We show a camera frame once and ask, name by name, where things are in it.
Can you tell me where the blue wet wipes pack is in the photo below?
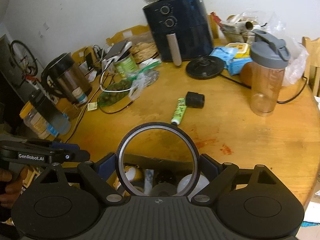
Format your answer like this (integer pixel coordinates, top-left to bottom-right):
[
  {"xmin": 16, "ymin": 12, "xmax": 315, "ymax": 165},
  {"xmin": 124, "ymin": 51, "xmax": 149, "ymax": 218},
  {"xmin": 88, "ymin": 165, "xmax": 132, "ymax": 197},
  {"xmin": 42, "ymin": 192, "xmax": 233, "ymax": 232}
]
[{"xmin": 226, "ymin": 57, "xmax": 252, "ymax": 76}]

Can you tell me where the orange fruit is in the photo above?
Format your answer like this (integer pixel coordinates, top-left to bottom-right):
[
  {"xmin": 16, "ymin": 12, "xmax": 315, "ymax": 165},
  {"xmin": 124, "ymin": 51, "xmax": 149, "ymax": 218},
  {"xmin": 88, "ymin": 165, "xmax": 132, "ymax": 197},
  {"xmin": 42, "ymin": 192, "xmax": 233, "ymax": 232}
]
[{"xmin": 240, "ymin": 62, "xmax": 252, "ymax": 87}]

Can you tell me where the white charging cable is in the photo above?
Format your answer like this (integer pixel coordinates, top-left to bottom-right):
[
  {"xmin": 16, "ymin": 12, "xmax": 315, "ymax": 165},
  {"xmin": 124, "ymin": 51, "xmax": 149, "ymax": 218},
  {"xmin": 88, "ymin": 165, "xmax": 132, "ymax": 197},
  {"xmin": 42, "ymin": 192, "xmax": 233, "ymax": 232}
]
[{"xmin": 99, "ymin": 56, "xmax": 133, "ymax": 94}]

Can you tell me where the wooden chair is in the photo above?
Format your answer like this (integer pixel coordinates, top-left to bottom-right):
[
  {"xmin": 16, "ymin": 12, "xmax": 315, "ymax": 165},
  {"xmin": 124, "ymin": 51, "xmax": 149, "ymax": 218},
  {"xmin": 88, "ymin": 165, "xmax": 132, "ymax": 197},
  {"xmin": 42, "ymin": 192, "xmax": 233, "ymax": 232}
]
[{"xmin": 302, "ymin": 36, "xmax": 320, "ymax": 96}]

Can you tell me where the small black cylinder cap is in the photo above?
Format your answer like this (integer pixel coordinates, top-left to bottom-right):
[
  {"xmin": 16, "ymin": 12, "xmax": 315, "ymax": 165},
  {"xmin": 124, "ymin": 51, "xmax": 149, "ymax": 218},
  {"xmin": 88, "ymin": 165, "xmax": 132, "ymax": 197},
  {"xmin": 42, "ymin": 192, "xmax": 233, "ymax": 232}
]
[{"xmin": 185, "ymin": 92, "xmax": 205, "ymax": 109}]

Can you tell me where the silver foil stick packet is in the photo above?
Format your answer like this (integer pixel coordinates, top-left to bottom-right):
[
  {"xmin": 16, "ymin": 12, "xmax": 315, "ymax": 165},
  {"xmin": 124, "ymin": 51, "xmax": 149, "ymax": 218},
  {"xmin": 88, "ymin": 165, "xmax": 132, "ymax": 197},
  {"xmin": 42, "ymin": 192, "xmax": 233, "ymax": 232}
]
[{"xmin": 144, "ymin": 169, "xmax": 154, "ymax": 196}]

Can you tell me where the stainless electric kettle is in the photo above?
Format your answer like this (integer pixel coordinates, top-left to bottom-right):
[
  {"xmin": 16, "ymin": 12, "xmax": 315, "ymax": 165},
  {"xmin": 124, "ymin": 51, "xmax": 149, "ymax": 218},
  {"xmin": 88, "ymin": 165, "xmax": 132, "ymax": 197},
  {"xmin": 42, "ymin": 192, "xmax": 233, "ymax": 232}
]
[{"xmin": 41, "ymin": 53, "xmax": 92, "ymax": 106}]

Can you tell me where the clear bag of seeds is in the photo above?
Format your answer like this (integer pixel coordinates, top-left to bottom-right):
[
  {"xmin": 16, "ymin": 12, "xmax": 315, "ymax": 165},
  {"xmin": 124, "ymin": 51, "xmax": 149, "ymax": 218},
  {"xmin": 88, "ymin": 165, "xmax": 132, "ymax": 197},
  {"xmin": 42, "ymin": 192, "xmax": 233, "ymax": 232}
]
[{"xmin": 129, "ymin": 59, "xmax": 161, "ymax": 101}]

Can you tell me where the clear shaker bottle grey lid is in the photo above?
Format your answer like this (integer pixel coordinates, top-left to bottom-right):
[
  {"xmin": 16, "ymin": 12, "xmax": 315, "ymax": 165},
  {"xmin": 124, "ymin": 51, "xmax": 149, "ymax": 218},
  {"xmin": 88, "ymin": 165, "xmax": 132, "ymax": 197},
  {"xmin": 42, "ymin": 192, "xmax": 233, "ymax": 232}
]
[{"xmin": 250, "ymin": 30, "xmax": 291, "ymax": 116}]

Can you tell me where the clear plastic bag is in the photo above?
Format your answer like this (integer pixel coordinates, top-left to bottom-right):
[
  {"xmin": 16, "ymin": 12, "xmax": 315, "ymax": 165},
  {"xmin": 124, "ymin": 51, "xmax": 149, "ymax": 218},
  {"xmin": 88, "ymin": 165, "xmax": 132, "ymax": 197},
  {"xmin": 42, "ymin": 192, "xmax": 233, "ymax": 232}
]
[{"xmin": 266, "ymin": 12, "xmax": 309, "ymax": 87}]

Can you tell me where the black cylinder speaker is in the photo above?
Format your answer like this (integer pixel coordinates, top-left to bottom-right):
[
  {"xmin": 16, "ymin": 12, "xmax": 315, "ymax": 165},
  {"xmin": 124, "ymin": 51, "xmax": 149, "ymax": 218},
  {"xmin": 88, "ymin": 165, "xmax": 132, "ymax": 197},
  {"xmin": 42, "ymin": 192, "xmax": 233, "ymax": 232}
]
[{"xmin": 150, "ymin": 183, "xmax": 177, "ymax": 197}]

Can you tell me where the green net bag of nuts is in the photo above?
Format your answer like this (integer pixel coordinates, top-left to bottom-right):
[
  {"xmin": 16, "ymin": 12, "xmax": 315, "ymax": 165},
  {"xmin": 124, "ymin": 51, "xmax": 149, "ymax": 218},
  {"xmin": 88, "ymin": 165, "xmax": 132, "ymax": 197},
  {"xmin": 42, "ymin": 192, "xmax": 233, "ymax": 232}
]
[{"xmin": 97, "ymin": 80, "xmax": 132, "ymax": 107}]

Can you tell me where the small green tea sachet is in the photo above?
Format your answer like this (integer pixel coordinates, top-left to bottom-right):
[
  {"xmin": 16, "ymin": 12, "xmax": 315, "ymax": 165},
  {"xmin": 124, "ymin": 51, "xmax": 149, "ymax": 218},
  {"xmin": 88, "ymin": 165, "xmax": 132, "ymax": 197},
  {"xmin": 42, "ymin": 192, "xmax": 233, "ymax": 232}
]
[{"xmin": 87, "ymin": 102, "xmax": 98, "ymax": 111}]

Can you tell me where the black kettle base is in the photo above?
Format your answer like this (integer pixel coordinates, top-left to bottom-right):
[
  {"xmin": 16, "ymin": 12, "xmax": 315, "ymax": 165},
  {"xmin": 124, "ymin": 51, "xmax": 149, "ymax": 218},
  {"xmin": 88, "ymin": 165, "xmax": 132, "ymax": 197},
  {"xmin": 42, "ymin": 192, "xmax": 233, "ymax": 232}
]
[{"xmin": 185, "ymin": 56, "xmax": 225, "ymax": 80}]

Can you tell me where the green hand cream tube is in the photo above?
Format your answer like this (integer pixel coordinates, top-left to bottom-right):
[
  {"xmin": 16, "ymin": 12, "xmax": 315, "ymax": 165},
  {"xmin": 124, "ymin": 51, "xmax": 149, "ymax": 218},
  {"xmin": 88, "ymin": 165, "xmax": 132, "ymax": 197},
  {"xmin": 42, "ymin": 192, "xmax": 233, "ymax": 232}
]
[{"xmin": 171, "ymin": 98, "xmax": 187, "ymax": 126}]

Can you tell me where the green label can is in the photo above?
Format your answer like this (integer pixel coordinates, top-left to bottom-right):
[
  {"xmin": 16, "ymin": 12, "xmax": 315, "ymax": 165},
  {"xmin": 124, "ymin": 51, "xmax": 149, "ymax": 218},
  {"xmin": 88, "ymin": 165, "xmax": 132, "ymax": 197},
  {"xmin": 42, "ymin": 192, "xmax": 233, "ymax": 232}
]
[{"xmin": 114, "ymin": 51, "xmax": 138, "ymax": 79}]

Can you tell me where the yellow snack packet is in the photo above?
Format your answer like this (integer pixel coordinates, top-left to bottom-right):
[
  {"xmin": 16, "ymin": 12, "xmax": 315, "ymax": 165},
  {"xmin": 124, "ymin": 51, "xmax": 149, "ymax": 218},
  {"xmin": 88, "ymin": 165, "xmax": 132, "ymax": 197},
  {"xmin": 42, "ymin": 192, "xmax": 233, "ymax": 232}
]
[{"xmin": 226, "ymin": 42, "xmax": 251, "ymax": 59}]

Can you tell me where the container with foil roll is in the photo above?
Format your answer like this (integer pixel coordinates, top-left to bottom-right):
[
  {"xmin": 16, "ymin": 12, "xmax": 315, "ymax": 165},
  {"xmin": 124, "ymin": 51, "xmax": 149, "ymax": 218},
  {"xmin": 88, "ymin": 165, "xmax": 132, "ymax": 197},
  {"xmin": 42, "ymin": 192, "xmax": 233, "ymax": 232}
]
[{"xmin": 209, "ymin": 11, "xmax": 267, "ymax": 43}]

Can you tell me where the black audio cable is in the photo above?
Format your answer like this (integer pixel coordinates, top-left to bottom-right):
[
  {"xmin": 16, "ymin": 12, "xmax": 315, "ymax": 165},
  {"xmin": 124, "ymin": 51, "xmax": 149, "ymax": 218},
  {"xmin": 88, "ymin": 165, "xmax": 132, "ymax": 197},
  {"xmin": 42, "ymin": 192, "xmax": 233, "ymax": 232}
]
[{"xmin": 96, "ymin": 97, "xmax": 135, "ymax": 114}]

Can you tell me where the person left hand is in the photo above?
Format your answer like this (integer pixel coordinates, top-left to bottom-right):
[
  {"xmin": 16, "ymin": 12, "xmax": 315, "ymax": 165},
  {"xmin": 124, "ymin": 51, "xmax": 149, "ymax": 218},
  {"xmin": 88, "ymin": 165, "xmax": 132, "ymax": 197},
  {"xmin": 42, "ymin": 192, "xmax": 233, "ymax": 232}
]
[{"xmin": 1, "ymin": 166, "xmax": 28, "ymax": 209}]

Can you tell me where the dark blue air fryer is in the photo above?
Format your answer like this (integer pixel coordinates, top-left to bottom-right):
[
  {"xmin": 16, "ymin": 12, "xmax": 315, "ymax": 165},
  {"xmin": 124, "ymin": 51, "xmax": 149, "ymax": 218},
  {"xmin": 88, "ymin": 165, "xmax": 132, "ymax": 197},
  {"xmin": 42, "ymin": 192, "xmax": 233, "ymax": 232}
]
[{"xmin": 143, "ymin": 0, "xmax": 214, "ymax": 62}]

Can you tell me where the cardboard box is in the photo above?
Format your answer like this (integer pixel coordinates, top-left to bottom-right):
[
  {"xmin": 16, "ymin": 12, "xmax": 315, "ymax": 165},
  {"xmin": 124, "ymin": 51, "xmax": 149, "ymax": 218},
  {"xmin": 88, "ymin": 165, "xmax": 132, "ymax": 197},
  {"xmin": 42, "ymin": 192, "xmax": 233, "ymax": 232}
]
[{"xmin": 115, "ymin": 153, "xmax": 194, "ymax": 194}]

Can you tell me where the blue water bottle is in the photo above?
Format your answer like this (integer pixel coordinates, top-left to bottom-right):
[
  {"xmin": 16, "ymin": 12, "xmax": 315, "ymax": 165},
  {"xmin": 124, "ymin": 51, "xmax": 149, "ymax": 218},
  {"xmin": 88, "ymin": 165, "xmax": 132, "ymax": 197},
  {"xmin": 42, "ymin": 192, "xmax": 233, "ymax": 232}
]
[{"xmin": 28, "ymin": 89, "xmax": 72, "ymax": 136}]

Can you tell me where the blue snack packet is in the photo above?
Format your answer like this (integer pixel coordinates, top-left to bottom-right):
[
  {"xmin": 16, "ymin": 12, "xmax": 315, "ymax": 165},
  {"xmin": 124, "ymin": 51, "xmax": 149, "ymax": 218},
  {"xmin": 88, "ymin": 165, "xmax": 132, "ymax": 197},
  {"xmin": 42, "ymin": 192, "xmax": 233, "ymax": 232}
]
[{"xmin": 210, "ymin": 47, "xmax": 238, "ymax": 69}]

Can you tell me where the white plastic jar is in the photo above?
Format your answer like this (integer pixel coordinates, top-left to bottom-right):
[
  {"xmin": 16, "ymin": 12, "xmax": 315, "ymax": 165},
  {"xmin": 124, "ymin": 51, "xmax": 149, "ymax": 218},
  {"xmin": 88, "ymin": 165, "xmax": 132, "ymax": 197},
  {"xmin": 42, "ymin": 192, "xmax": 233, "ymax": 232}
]
[{"xmin": 176, "ymin": 173, "xmax": 210, "ymax": 197}]

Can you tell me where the thin dark tape ring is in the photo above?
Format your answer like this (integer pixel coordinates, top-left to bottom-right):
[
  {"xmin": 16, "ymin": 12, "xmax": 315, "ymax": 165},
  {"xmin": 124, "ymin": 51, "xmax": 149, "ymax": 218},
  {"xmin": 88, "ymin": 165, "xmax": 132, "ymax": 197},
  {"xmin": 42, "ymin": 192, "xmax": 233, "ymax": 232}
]
[{"xmin": 115, "ymin": 121, "xmax": 201, "ymax": 197}]

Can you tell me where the black kettle power cord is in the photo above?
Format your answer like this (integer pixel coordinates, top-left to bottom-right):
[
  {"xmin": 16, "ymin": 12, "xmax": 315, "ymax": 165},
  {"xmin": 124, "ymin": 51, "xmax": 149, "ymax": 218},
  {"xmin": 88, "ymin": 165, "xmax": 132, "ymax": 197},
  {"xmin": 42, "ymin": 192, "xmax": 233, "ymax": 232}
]
[{"xmin": 219, "ymin": 73, "xmax": 308, "ymax": 104}]

